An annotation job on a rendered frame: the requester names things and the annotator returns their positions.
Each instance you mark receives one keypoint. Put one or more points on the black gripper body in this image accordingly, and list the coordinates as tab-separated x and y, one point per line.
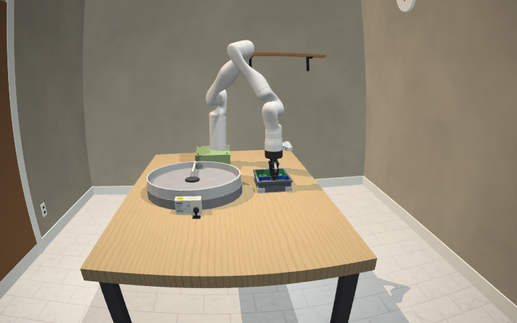
275	155

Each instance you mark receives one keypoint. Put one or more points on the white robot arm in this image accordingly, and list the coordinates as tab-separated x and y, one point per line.
217	96

